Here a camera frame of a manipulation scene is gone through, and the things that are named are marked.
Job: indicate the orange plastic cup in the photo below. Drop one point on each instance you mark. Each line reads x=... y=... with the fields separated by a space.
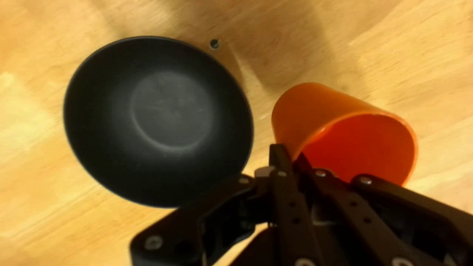
x=342 y=134

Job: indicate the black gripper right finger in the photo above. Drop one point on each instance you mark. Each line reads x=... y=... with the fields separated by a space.
x=371 y=222

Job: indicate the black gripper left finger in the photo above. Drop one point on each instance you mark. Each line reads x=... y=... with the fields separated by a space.
x=269 y=211

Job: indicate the black bowl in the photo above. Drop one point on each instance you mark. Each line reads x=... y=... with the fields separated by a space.
x=156 y=121

